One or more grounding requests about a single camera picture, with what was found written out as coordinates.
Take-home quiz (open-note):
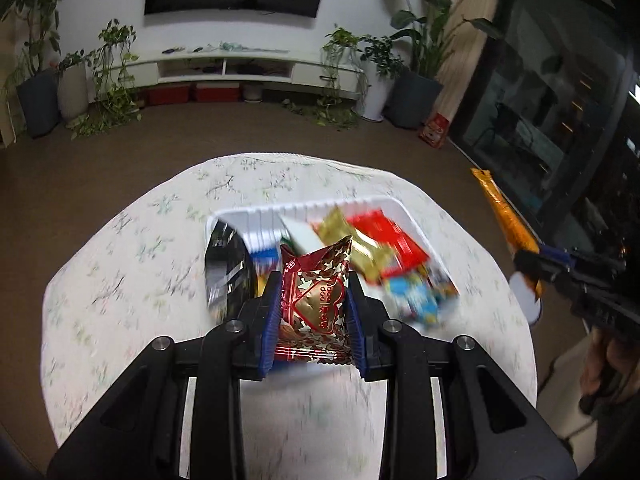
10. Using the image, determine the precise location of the red gold heart-print packet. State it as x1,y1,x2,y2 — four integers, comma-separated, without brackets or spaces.
272,235,354,367

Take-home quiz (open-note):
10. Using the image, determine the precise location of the beige curtain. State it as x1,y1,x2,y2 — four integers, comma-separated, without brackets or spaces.
440,0,507,112

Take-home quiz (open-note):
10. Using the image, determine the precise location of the black snack packet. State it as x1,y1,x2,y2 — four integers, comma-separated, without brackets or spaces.
204,220,257,322

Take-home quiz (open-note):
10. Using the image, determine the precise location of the gold snack packet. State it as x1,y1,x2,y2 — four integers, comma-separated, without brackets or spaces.
312,207,396,284

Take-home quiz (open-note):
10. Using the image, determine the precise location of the blue yellow snack packet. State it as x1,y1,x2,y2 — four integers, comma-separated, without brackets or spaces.
250,245,282,287

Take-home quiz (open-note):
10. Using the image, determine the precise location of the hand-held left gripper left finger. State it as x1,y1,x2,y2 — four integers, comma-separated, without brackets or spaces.
47,270,284,480

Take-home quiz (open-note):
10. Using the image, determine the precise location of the bushy plant in tall white pot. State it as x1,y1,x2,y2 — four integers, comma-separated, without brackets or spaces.
357,35,407,122

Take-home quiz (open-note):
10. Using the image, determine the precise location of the blue cartoon snack packet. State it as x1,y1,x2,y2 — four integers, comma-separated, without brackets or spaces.
382,267,461,329

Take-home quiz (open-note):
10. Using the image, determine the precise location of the trailing plant in round white pot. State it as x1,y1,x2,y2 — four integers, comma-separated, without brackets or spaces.
56,19,144,142

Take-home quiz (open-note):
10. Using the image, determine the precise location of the red storage box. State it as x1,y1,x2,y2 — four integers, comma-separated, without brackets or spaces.
147,85,191,107
195,85,241,104

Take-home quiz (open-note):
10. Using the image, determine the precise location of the large red snack packet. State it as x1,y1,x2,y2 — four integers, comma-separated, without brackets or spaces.
347,210,434,281

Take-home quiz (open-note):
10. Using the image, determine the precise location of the long orange snack packet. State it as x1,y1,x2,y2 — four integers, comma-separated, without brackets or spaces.
470,167,544,304

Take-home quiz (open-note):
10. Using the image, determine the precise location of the red printed box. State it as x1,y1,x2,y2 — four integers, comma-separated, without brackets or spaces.
419,112,451,150

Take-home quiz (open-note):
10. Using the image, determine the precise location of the large white snack packet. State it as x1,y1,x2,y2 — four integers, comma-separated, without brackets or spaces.
277,215,328,257

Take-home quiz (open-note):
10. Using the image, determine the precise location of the white television cabinet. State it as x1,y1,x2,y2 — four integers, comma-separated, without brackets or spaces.
127,49,364,102

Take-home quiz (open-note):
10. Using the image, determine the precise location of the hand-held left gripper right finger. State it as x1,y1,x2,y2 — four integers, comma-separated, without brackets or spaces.
345,273,577,480

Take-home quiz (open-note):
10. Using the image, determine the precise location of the small-leaf tree in dark planter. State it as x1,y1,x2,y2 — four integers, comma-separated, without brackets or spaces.
0,0,72,139

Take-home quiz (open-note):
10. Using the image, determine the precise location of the white plastic tray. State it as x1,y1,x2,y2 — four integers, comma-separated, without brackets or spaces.
205,195,459,312

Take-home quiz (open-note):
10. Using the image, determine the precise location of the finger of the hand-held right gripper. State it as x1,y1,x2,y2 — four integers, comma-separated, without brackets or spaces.
539,244,627,272
513,249,576,292

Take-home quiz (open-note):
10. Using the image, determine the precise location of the round table with floral cloth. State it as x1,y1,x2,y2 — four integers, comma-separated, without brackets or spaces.
40,152,539,480

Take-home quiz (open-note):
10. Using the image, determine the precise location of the person's right hand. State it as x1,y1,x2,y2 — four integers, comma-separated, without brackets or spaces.
580,332,640,413

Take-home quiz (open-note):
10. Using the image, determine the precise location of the white cylindrical container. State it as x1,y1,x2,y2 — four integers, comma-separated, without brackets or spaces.
515,275,545,327

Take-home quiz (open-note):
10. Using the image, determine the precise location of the glass sliding door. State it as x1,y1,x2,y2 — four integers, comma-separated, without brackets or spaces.
450,0,640,243

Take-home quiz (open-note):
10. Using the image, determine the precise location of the hanging vine plant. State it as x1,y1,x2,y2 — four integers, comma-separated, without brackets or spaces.
320,25,367,112

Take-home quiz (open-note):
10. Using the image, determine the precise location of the broad-leaf plant in grey planter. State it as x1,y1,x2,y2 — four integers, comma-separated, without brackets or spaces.
372,0,504,129

